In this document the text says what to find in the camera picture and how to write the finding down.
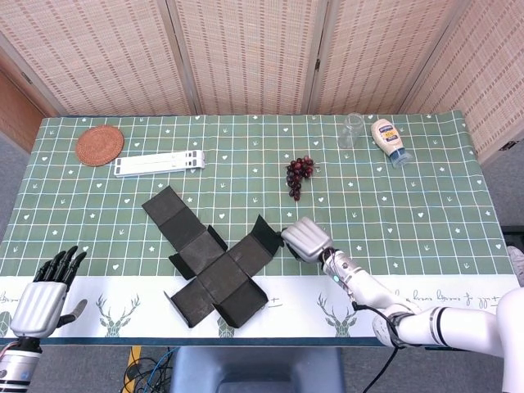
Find round woven rattan coaster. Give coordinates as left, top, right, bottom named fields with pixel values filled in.
left=75, top=125, right=125, bottom=167

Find tangle of floor cables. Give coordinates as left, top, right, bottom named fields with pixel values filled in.
left=122, top=346, right=177, bottom=393

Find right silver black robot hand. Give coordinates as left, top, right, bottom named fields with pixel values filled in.
left=280, top=216, right=335, bottom=264

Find green checked deer tablecloth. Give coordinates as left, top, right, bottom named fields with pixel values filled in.
left=0, top=110, right=519, bottom=341

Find grey pink fabric item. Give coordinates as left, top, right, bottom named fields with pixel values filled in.
left=507, top=245, right=524, bottom=287

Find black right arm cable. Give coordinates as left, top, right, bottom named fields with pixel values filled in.
left=350, top=298, right=406, bottom=393

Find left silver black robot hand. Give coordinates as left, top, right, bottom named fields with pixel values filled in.
left=10, top=245, right=88, bottom=339

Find bunch of dark red grapes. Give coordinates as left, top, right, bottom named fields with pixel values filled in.
left=285, top=155, right=317, bottom=201

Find black cardboard box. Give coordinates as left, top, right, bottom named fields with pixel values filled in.
left=141, top=185, right=285, bottom=330

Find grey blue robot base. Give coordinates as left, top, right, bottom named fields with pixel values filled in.
left=169, top=346, right=346, bottom=393

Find white folding stand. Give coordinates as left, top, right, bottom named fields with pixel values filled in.
left=114, top=150, right=206, bottom=178

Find mayonnaise squeeze bottle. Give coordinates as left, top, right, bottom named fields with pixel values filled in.
left=370, top=118, right=413, bottom=169

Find brown wooden panel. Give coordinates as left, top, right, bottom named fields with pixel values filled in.
left=0, top=69, right=46, bottom=153

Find woven bamboo folding screen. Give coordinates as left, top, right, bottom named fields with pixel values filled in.
left=0, top=0, right=524, bottom=165

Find clear plastic cup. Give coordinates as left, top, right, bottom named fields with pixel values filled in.
left=337, top=113, right=364, bottom=150

